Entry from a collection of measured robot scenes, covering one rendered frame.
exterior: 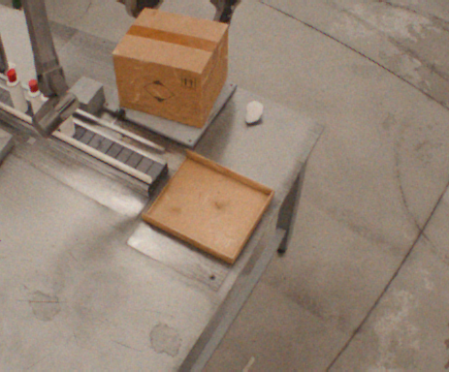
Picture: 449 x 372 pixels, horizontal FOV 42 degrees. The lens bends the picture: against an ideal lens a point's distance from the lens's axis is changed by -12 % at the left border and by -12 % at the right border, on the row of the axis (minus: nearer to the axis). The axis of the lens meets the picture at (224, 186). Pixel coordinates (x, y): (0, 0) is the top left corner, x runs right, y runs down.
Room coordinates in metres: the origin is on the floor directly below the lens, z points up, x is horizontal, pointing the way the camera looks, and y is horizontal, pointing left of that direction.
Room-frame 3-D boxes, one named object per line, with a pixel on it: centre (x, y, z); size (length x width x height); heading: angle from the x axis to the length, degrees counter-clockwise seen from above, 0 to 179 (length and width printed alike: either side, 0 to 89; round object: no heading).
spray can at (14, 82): (1.34, 0.72, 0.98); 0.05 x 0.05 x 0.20
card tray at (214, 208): (0.99, 0.04, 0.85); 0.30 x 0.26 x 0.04; 62
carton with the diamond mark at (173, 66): (1.43, 0.18, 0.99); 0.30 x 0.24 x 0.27; 71
